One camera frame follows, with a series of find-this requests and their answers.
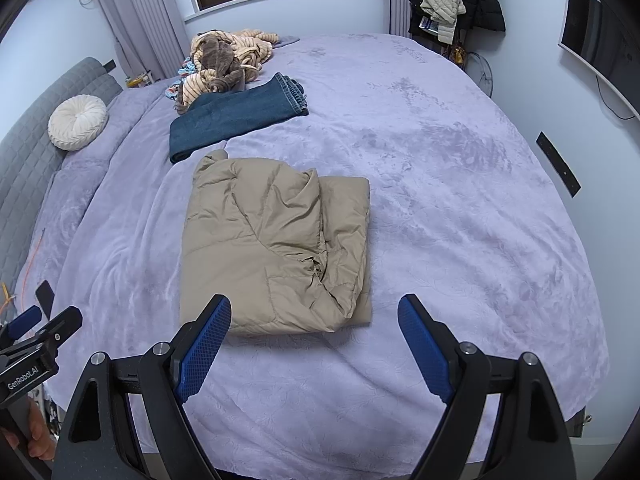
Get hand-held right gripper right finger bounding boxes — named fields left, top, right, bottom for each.
left=397, top=294, right=573, bottom=480

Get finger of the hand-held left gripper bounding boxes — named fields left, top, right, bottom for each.
left=0, top=305, right=44, bottom=343
left=36, top=306, right=84, bottom=357

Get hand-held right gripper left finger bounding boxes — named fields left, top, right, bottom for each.
left=52, top=294, right=232, bottom=480

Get beige puffer jacket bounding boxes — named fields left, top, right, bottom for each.
left=179, top=150, right=373, bottom=337
left=420, top=0, right=467, bottom=43

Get person's left hand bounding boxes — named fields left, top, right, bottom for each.
left=5, top=399, right=54, bottom=457

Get black phone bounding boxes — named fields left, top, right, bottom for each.
left=36, top=281, right=55, bottom=319

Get grey quilted headboard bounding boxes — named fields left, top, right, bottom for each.
left=0, top=56, right=123, bottom=286

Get round cream pillow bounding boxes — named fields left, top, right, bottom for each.
left=48, top=95, right=109, bottom=151

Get folded blue jeans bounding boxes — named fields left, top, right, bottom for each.
left=169, top=73, right=309, bottom=164

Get standing fan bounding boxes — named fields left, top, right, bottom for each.
left=470, top=52, right=496, bottom=98

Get colourful printed cloth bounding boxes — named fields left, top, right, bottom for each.
left=165, top=55, right=201, bottom=101

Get brown plush garment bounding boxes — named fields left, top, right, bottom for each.
left=197, top=35, right=246, bottom=94

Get striped plush garment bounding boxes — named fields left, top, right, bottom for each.
left=172, top=28, right=281, bottom=113

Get hanging beige puffer jacket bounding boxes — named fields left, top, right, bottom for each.
left=420, top=0, right=467, bottom=43

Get orange cable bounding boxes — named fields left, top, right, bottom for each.
left=0, top=229, right=48, bottom=311

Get black wall strip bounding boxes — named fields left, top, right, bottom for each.
left=536, top=131, right=582, bottom=197

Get wall television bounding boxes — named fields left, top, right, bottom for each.
left=559, top=0, right=640, bottom=121

